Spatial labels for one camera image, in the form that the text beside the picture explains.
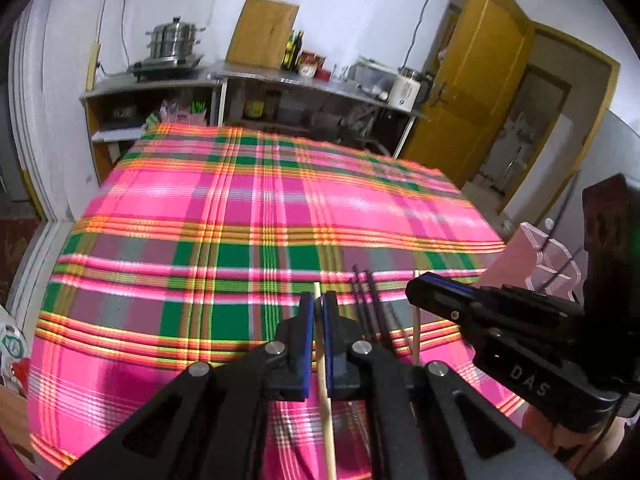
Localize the white plastic bag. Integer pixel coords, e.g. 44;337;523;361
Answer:
0;310;32;386

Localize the yellow wooden strip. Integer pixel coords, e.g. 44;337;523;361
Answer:
86;42;101;92

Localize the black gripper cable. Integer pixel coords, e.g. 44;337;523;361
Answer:
575;395;623;476

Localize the low metal top cabinet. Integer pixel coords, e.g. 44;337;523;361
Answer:
80;67;223;183

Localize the grey wall cable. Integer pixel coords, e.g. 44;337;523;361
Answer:
407;0;443;70

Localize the clear chopstick holder rack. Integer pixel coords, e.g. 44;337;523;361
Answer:
482;220;588;303

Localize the white electric kettle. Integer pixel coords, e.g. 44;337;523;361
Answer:
389;67;433;113

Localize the person's right hand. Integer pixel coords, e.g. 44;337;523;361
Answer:
520;400;618;478

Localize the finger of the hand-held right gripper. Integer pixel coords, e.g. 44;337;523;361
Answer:
406;271;506;348
475;282;587;320

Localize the yellow door frame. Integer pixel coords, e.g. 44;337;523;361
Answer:
497;20;622;216

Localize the thin cooker power cable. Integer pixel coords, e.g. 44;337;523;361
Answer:
95;0;132;76

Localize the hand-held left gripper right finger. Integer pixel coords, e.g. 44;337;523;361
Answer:
320;291;585;480

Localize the wooden chopstick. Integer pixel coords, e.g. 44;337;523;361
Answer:
412;269;422;367
312;281;337;480

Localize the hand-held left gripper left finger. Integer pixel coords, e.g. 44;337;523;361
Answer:
60;292;317;480

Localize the clear plastic container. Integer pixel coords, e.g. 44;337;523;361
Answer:
350;57;401;97

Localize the pink plaid tablecloth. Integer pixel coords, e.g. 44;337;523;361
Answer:
27;122;526;480

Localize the metal counter table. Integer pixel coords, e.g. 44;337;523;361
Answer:
210;60;431;157

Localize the black induction cooker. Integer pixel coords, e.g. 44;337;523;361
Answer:
127;54;207;82

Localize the white door frame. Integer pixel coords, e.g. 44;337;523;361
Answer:
9;0;101;321

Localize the stainless steel steamer pot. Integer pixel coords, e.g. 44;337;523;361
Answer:
145;16;206;61

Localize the yellow wooden door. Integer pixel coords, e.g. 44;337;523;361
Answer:
400;0;538;188

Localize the wooden cutting board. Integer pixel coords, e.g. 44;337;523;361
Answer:
225;0;301;70

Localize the black chopstick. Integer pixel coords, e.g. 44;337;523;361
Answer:
352;263;376;346
366;269;392;348

